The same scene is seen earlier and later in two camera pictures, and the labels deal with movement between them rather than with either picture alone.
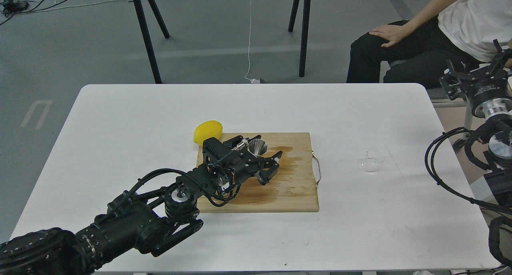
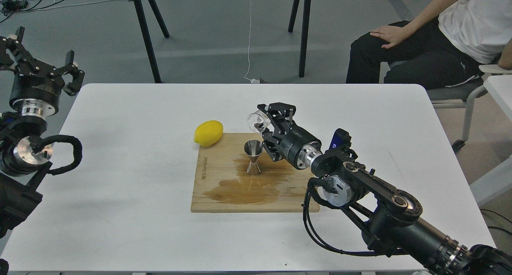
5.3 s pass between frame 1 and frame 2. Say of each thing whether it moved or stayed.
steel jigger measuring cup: stayed
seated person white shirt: stayed
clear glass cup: moved
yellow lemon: stayed
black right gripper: moved
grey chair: stayed
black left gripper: moved
